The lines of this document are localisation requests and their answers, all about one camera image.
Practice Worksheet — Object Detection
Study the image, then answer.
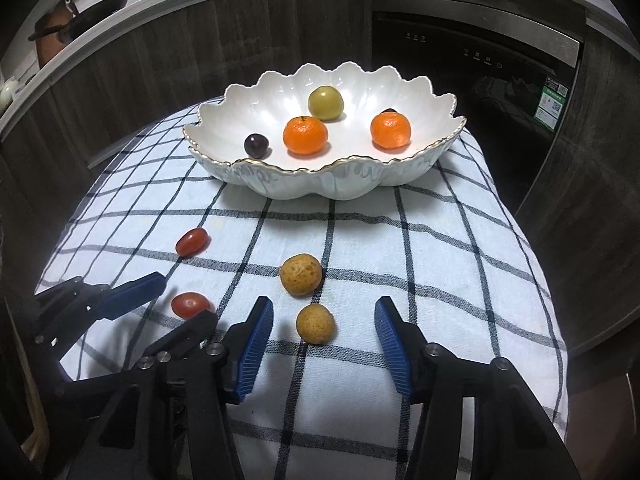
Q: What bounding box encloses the red cherry tomato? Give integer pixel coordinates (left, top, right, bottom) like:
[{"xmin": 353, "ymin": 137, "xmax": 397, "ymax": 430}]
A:
[
  {"xmin": 171, "ymin": 292, "xmax": 211, "ymax": 319},
  {"xmin": 175, "ymin": 228, "xmax": 210, "ymax": 258}
]

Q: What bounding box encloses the dark wood kitchen cabinet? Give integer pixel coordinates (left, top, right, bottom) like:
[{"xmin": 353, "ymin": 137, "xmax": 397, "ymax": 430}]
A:
[{"xmin": 0, "ymin": 0, "xmax": 640, "ymax": 356}]

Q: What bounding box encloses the black built-in dishwasher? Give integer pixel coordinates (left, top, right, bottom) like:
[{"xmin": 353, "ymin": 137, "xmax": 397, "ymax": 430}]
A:
[{"xmin": 370, "ymin": 10, "xmax": 586, "ymax": 196}]

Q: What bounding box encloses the orange tangerine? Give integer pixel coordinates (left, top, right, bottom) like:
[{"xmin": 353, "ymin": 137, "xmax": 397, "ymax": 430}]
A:
[
  {"xmin": 282, "ymin": 116, "xmax": 329, "ymax": 156},
  {"xmin": 370, "ymin": 111, "xmax": 412, "ymax": 150}
]

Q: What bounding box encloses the green apple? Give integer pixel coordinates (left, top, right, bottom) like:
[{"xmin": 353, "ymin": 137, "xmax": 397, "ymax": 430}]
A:
[{"xmin": 307, "ymin": 86, "xmax": 345, "ymax": 122}]

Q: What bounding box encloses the black wok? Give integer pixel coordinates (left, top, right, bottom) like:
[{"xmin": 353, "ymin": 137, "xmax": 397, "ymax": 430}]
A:
[{"xmin": 65, "ymin": 0, "xmax": 131, "ymax": 36}]

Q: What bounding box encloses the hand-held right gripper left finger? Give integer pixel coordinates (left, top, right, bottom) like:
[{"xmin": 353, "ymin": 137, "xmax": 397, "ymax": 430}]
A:
[{"xmin": 65, "ymin": 296, "xmax": 275, "ymax": 480}]

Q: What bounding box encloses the dark grape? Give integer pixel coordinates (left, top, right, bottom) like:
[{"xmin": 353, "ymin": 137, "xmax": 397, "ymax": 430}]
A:
[{"xmin": 243, "ymin": 133, "xmax": 271, "ymax": 159}]

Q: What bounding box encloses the brown longan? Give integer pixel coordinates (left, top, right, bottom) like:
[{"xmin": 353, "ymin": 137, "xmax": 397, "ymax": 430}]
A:
[
  {"xmin": 295, "ymin": 303, "xmax": 336, "ymax": 345},
  {"xmin": 279, "ymin": 253, "xmax": 322, "ymax": 294}
]

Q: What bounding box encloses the green label sticker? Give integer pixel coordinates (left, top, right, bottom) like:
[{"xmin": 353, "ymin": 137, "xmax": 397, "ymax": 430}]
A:
[{"xmin": 532, "ymin": 76, "xmax": 570, "ymax": 131}]

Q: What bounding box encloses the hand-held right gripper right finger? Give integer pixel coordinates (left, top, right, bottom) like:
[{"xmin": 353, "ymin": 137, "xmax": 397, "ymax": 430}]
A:
[{"xmin": 374, "ymin": 296, "xmax": 583, "ymax": 480}]

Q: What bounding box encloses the blue checked cloth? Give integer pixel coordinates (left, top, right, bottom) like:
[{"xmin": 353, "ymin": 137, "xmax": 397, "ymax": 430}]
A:
[{"xmin": 32, "ymin": 97, "xmax": 571, "ymax": 480}]

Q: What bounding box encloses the white scalloped bowl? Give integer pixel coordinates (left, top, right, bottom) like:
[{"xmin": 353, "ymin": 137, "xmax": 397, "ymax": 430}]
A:
[{"xmin": 182, "ymin": 61, "xmax": 467, "ymax": 202}]

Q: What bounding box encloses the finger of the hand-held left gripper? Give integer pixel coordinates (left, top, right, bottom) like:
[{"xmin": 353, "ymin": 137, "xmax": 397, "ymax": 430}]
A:
[
  {"xmin": 35, "ymin": 271, "xmax": 168, "ymax": 346},
  {"xmin": 142, "ymin": 309, "xmax": 219, "ymax": 361}
]

